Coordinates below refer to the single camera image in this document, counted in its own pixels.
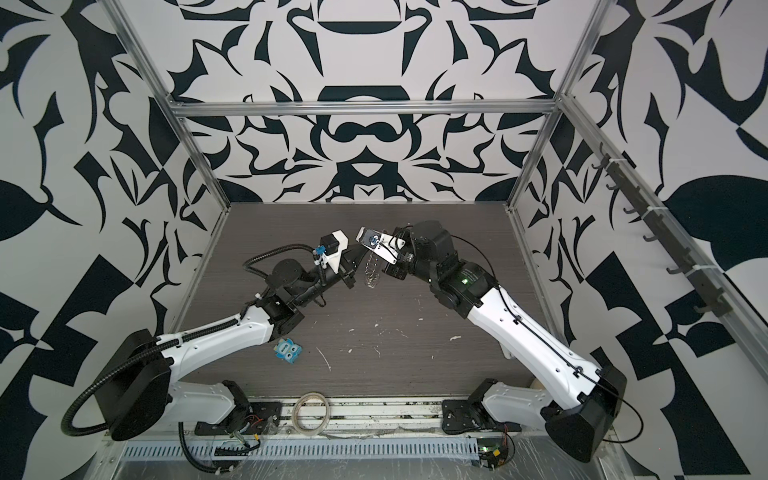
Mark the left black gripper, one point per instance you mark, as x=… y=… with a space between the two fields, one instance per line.
x=348 y=264

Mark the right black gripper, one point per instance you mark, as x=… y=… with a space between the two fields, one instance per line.
x=396 y=271

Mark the silver keyring with keys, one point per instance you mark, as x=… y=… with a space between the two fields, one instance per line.
x=373 y=270

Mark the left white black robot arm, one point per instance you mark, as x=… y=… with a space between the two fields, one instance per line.
x=154 y=390

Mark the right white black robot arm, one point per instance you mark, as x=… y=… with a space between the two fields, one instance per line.
x=579 y=401

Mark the blue owl eraser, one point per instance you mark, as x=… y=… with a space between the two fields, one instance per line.
x=287 y=350

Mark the clear tape roll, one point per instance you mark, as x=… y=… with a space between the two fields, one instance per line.
x=311 y=414

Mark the green circuit board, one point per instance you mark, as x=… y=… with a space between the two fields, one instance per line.
x=495 y=452

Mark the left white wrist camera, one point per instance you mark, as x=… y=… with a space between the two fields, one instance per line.
x=330 y=250

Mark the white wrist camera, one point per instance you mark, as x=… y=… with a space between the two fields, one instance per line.
x=385 y=246
x=330 y=250

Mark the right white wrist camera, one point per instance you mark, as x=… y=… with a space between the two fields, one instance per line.
x=385 y=246

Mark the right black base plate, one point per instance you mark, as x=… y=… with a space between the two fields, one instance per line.
x=464 y=416

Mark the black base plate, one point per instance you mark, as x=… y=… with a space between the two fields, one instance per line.
x=257 y=418
x=464 y=416

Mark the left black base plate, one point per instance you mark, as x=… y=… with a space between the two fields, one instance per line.
x=257 y=418

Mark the white perforated cable duct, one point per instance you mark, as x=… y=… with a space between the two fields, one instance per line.
x=460 y=448

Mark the black hook rail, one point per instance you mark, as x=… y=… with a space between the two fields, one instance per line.
x=664 y=229

